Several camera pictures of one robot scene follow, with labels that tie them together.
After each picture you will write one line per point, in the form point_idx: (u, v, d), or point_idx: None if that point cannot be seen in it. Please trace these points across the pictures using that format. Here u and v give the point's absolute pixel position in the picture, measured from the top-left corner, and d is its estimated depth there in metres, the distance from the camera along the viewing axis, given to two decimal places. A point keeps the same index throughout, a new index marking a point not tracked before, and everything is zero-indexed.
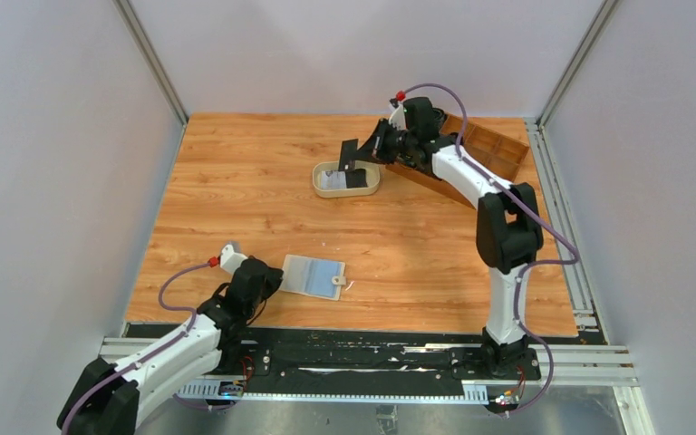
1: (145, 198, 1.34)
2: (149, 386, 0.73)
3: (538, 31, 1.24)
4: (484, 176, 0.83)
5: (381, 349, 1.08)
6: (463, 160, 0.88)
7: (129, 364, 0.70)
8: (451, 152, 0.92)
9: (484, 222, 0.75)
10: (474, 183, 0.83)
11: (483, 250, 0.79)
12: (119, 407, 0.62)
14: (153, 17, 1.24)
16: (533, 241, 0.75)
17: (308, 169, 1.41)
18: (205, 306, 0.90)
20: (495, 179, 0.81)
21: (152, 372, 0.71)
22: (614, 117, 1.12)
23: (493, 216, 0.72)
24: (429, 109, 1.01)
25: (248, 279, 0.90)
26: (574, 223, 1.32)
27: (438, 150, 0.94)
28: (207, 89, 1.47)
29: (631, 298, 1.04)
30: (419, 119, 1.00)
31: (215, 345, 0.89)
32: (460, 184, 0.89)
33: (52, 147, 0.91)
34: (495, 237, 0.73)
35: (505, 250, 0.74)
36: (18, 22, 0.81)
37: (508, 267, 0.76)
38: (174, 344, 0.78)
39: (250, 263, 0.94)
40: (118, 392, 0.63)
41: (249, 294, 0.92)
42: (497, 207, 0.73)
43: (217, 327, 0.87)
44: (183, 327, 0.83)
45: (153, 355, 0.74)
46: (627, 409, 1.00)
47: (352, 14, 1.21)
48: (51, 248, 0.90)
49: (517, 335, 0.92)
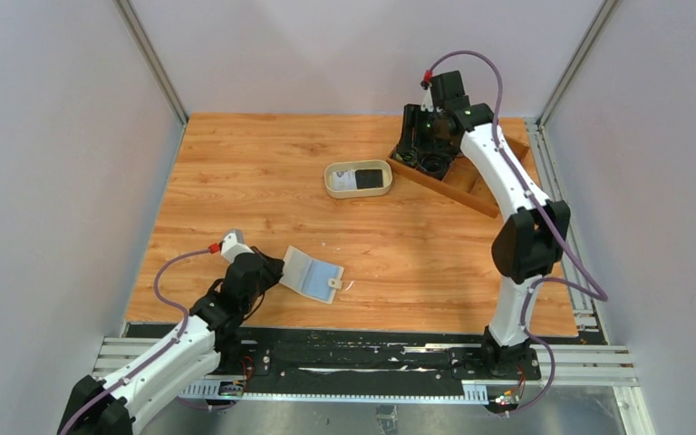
1: (145, 197, 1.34)
2: (143, 397, 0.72)
3: (539, 31, 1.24)
4: (522, 183, 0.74)
5: (381, 349, 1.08)
6: (499, 151, 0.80)
7: (116, 381, 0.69)
8: (489, 137, 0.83)
9: (509, 236, 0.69)
10: (507, 188, 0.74)
11: (497, 256, 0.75)
12: (108, 427, 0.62)
14: (152, 18, 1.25)
16: (554, 258, 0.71)
17: (309, 169, 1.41)
18: (198, 306, 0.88)
20: (531, 190, 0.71)
21: (141, 387, 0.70)
22: (615, 116, 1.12)
23: (522, 236, 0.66)
24: (455, 79, 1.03)
25: (242, 276, 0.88)
26: (574, 222, 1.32)
27: (471, 129, 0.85)
28: (208, 89, 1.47)
29: (630, 297, 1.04)
30: (444, 91, 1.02)
31: (209, 347, 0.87)
32: (486, 174, 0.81)
33: (51, 147, 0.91)
34: (517, 257, 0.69)
35: (521, 265, 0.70)
36: (17, 22, 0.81)
37: (517, 278, 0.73)
38: (163, 354, 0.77)
39: (243, 259, 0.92)
40: (105, 411, 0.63)
41: (245, 291, 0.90)
42: (530, 225, 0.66)
43: (210, 329, 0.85)
44: (174, 333, 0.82)
45: (141, 368, 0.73)
46: (627, 409, 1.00)
47: (352, 14, 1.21)
48: (49, 248, 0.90)
49: (521, 336, 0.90)
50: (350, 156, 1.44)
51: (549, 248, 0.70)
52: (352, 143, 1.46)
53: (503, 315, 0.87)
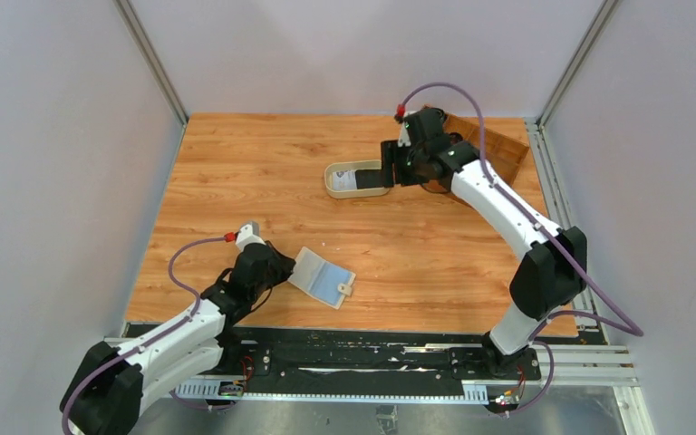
1: (145, 197, 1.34)
2: (153, 372, 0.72)
3: (538, 31, 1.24)
4: (526, 217, 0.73)
5: (381, 349, 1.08)
6: (496, 188, 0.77)
7: (132, 348, 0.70)
8: (478, 173, 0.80)
9: (529, 275, 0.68)
10: (514, 225, 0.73)
11: (517, 295, 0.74)
12: (121, 391, 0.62)
14: (152, 18, 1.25)
16: (576, 288, 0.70)
17: (309, 169, 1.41)
18: (209, 293, 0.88)
20: (539, 224, 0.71)
21: (155, 357, 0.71)
22: (615, 116, 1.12)
23: (543, 275, 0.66)
24: (434, 116, 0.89)
25: (251, 265, 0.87)
26: (573, 222, 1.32)
27: (459, 169, 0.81)
28: (207, 90, 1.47)
29: (630, 297, 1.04)
30: (424, 129, 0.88)
31: (218, 333, 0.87)
32: (486, 211, 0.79)
33: (51, 146, 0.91)
34: (541, 294, 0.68)
35: (546, 302, 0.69)
36: (17, 22, 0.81)
37: (542, 314, 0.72)
38: (177, 331, 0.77)
39: (253, 247, 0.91)
40: (120, 376, 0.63)
41: (254, 279, 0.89)
42: (547, 262, 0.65)
43: (221, 313, 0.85)
44: (187, 312, 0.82)
45: (157, 339, 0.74)
46: (627, 409, 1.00)
47: (352, 14, 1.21)
48: (50, 247, 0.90)
49: (522, 346, 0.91)
50: (350, 156, 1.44)
51: (571, 280, 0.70)
52: (352, 143, 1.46)
53: (514, 335, 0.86)
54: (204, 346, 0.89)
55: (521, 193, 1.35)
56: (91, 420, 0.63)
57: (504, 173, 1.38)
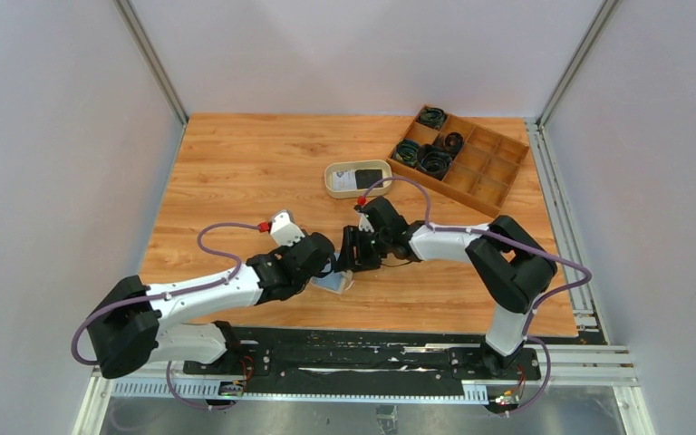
1: (145, 197, 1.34)
2: (172, 322, 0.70)
3: (539, 31, 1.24)
4: (460, 229, 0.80)
5: (381, 349, 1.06)
6: (437, 231, 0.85)
7: (159, 294, 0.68)
8: (423, 227, 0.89)
9: (484, 270, 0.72)
10: (456, 241, 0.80)
11: (497, 298, 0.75)
12: (133, 333, 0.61)
14: (152, 18, 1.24)
16: (545, 265, 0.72)
17: (308, 169, 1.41)
18: (256, 259, 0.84)
20: (471, 227, 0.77)
21: (178, 310, 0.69)
22: (615, 116, 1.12)
23: (486, 262, 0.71)
24: (388, 205, 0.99)
25: (313, 250, 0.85)
26: (573, 222, 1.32)
27: (411, 236, 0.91)
28: (207, 89, 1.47)
29: (630, 297, 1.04)
30: (381, 219, 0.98)
31: (250, 304, 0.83)
32: (446, 252, 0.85)
33: (50, 145, 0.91)
34: (503, 280, 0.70)
35: (519, 286, 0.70)
36: (16, 20, 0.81)
37: (526, 304, 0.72)
38: (208, 290, 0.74)
39: (318, 236, 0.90)
40: (137, 320, 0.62)
41: (306, 265, 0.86)
42: (482, 253, 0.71)
43: (259, 286, 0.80)
44: (225, 274, 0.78)
45: (187, 291, 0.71)
46: (627, 409, 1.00)
47: (352, 14, 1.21)
48: (49, 247, 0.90)
49: (520, 343, 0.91)
50: (350, 156, 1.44)
51: (532, 260, 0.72)
52: (352, 143, 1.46)
53: (508, 333, 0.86)
54: (213, 338, 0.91)
55: (521, 193, 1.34)
56: (102, 346, 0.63)
57: (504, 173, 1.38)
